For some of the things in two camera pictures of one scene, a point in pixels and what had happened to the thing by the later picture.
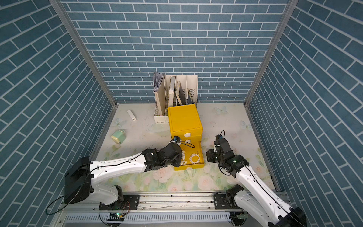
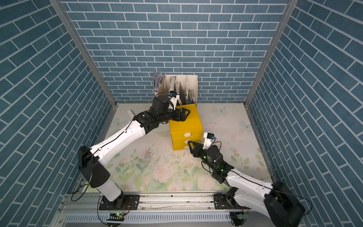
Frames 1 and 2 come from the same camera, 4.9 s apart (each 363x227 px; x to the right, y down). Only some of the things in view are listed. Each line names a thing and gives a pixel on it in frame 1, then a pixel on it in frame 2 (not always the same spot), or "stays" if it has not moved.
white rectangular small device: (131, 115) stays
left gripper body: (176, 161) to (176, 115)
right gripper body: (213, 156) to (202, 153)
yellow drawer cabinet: (185, 123) stays
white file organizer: (171, 91) stays
